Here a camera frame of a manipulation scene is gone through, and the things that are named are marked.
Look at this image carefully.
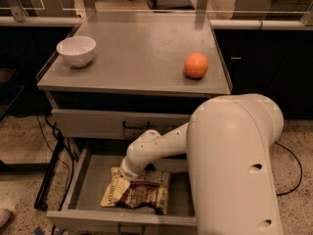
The brown chip bag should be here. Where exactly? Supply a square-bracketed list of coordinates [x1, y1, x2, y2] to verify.
[100, 166, 172, 214]

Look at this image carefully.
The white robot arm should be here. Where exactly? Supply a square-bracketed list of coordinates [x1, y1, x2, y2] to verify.
[120, 94, 284, 235]

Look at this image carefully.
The open grey middle drawer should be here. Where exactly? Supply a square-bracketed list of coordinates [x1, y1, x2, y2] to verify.
[47, 150, 197, 235]

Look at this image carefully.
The closed grey upper drawer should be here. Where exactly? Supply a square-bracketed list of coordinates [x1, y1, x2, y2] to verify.
[52, 109, 190, 140]

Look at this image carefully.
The grey drawer cabinet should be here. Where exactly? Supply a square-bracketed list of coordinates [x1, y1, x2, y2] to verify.
[35, 10, 233, 235]

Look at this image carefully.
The black table leg base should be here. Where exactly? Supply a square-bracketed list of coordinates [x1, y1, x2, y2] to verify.
[34, 132, 64, 212]

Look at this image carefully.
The white shoe tip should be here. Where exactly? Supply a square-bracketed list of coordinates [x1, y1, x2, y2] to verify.
[0, 209, 12, 228]

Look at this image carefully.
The white ceramic bowl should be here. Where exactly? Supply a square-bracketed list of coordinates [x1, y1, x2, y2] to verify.
[57, 36, 96, 68]

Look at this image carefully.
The orange fruit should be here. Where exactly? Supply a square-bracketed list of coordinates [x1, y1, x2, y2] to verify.
[184, 53, 208, 79]

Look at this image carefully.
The black floor cable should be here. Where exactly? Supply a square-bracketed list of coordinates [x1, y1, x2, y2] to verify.
[275, 141, 304, 197]

